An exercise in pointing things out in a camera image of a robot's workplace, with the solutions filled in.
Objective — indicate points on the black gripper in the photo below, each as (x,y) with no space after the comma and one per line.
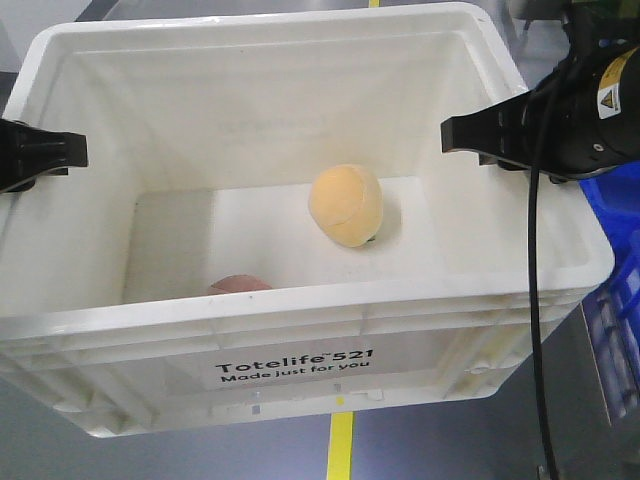
(594,122)

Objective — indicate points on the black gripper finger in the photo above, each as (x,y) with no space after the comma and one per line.
(28,153)

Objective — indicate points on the yellow plush mango toy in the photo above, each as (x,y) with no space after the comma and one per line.
(346,203)

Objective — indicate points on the white plastic tote crate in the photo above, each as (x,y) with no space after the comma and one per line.
(204,138)

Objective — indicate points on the blue plastic bin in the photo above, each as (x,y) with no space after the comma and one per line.
(612,310)

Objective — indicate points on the pink plush peach toy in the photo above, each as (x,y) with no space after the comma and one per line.
(237,284)

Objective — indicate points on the yellow floor tape line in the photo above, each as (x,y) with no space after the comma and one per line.
(340,446)

